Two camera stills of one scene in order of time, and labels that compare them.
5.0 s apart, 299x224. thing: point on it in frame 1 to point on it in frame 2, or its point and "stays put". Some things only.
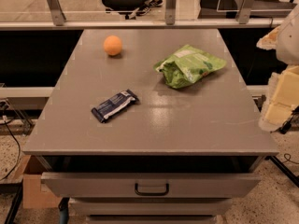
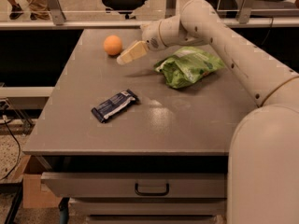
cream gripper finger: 282,97 to 151,40
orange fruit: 112,45 stays put
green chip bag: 186,65 stays put
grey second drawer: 150,206 stays put
